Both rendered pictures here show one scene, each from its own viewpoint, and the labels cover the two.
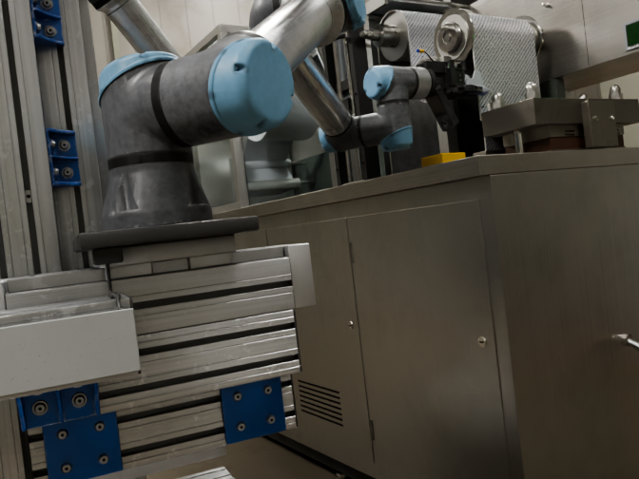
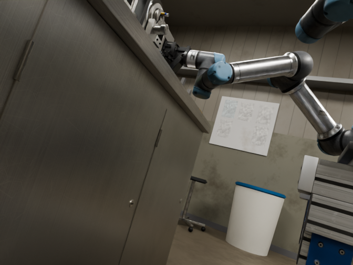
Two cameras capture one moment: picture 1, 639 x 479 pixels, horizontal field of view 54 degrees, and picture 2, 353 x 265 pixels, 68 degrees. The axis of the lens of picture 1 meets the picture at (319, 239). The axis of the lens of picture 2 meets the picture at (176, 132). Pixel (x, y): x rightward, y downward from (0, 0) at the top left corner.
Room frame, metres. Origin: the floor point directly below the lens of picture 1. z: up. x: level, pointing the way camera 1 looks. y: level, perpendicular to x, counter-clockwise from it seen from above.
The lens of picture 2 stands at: (2.15, 0.57, 0.64)
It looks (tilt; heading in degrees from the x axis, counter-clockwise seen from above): 8 degrees up; 231
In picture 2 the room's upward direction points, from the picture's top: 17 degrees clockwise
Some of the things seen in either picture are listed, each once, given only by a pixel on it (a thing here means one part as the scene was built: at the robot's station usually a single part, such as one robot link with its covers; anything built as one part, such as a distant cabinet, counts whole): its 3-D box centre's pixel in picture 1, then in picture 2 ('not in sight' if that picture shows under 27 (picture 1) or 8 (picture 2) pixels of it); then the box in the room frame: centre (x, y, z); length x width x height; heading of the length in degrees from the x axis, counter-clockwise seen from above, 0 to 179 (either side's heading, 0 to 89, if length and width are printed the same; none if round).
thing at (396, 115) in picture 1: (388, 127); (205, 83); (1.47, -0.19, 1.01); 0.11 x 0.08 x 0.11; 64
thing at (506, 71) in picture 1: (509, 85); not in sight; (1.67, -0.54, 1.11); 0.23 x 0.01 x 0.18; 121
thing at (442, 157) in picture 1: (443, 160); not in sight; (1.40, -0.29, 0.91); 0.07 x 0.07 x 0.02; 31
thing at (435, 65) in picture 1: (441, 81); (176, 55); (1.54, -0.34, 1.12); 0.12 x 0.08 x 0.09; 121
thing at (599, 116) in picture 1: (600, 124); not in sight; (1.51, -0.70, 0.96); 0.10 x 0.03 x 0.11; 121
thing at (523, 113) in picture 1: (562, 117); not in sight; (1.59, -0.64, 1.00); 0.40 x 0.16 x 0.06; 121
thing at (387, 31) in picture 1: (385, 35); not in sight; (1.86, -0.26, 1.33); 0.06 x 0.06 x 0.06; 31
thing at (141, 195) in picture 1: (155, 193); not in sight; (0.88, 0.22, 0.87); 0.15 x 0.15 x 0.10
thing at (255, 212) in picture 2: not in sight; (252, 217); (-0.93, -1.30, 0.37); 0.63 x 0.61 x 0.74; 113
